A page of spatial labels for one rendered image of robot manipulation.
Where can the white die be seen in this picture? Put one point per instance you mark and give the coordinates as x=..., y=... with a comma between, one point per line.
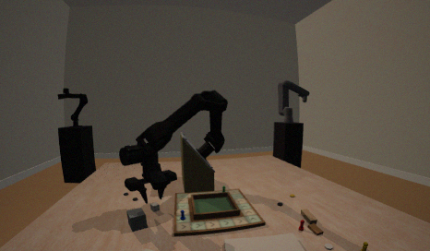
x=154, y=206

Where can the yellow pawn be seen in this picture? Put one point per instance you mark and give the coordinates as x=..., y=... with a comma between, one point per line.
x=364, y=246

